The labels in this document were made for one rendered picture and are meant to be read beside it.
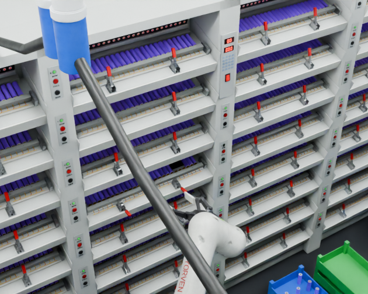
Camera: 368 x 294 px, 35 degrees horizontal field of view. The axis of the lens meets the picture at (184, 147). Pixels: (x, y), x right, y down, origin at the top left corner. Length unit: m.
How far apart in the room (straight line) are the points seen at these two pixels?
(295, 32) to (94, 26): 0.92
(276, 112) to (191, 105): 0.49
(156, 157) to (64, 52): 1.32
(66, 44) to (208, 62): 1.23
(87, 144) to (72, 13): 1.13
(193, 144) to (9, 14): 0.89
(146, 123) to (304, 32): 0.79
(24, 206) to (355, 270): 1.66
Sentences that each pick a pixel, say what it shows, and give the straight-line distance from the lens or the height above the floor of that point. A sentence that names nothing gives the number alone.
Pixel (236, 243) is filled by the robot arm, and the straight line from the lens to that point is 1.98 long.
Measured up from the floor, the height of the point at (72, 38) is 2.05.
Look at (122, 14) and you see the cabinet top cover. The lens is 2.10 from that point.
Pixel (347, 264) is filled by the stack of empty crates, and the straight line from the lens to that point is 3.10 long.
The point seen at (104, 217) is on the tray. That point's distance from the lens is 2.42.
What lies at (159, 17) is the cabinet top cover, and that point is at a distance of 2.07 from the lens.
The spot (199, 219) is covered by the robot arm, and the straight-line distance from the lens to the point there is 1.90.
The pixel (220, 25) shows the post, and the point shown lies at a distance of 2.24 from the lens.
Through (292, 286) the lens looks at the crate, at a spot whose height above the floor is 0.32.
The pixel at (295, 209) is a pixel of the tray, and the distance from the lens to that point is 3.31.
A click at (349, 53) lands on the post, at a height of 1.28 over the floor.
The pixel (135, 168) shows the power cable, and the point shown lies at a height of 1.89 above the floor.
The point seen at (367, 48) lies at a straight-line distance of 2.94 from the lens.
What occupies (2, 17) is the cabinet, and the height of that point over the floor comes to 1.70.
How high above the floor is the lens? 2.52
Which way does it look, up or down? 36 degrees down
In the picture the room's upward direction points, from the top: straight up
